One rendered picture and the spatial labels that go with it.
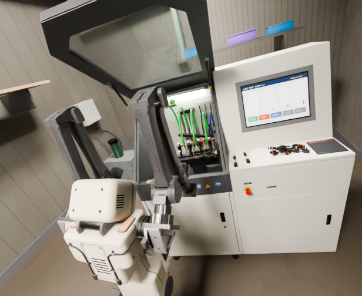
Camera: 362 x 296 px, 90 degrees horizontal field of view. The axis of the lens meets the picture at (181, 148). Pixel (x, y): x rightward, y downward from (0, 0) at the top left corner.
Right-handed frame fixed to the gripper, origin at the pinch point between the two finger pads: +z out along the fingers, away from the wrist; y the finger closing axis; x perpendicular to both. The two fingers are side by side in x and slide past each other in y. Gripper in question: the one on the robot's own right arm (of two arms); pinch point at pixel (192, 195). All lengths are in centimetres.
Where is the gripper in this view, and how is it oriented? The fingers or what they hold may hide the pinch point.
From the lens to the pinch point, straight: 106.8
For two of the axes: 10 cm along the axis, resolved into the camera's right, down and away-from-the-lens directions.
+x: -1.3, 8.4, -5.4
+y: -9.3, 0.9, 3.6
